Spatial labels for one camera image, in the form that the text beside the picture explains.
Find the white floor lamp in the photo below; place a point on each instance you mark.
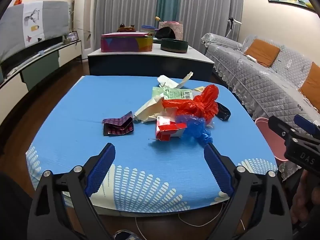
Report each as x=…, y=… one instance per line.
x=233, y=26

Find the green printed packet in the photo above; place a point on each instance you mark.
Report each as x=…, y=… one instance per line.
x=176, y=93

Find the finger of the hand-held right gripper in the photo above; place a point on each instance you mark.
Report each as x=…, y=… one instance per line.
x=306, y=126
x=278, y=126

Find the small photo frame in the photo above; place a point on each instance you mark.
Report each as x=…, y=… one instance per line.
x=73, y=36

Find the yellow gold packet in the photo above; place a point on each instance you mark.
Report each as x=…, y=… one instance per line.
x=199, y=88

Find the person's right hand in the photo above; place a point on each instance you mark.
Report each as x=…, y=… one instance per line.
x=306, y=200

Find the grey quilted sofa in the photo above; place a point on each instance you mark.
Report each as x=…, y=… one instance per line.
x=265, y=85

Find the crumpled cream paper wrapper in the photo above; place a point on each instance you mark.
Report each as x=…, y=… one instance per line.
x=172, y=81

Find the dark green round tin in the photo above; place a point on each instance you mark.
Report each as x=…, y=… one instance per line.
x=174, y=45

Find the large cream paper bag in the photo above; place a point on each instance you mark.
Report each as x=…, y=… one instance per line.
x=147, y=108

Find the black hat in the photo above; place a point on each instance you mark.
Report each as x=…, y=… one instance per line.
x=165, y=33

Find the dark blue coffee table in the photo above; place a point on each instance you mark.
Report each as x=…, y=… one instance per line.
x=150, y=65

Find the blue plastic bag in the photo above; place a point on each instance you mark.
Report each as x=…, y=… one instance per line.
x=197, y=130

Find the grey curtain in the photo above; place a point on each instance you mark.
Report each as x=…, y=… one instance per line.
x=125, y=2

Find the pink patterned gift bag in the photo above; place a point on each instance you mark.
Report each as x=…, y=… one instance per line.
x=178, y=30

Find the teal curtain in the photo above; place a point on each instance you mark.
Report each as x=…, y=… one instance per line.
x=168, y=0

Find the black plastic wrapper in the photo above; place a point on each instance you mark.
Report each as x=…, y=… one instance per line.
x=223, y=111

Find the purple snack wrapper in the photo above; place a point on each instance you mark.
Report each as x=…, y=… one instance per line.
x=117, y=126

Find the yellow artificial flower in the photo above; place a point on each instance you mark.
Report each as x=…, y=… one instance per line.
x=157, y=19

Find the stack of coloured bowls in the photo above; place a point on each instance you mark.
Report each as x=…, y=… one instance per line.
x=148, y=29

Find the white and green television cabinet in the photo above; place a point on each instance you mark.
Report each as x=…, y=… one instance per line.
x=45, y=60

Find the white power strip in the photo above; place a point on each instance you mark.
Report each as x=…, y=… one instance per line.
x=251, y=58

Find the red plastic bag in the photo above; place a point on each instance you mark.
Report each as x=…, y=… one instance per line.
x=202, y=105

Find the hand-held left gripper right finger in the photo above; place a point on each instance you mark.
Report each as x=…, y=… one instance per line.
x=218, y=170

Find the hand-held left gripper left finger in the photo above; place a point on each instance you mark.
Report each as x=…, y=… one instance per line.
x=100, y=170

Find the pink trash bin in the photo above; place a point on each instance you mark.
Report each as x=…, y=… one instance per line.
x=271, y=140

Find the grey cloth television cover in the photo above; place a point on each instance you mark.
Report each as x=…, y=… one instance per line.
x=15, y=27

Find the red and white carton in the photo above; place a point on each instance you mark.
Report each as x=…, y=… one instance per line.
x=166, y=127

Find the orange cushion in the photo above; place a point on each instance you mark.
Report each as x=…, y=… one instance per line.
x=312, y=83
x=262, y=52

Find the colourful rectangular tin box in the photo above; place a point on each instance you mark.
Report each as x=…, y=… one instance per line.
x=125, y=42

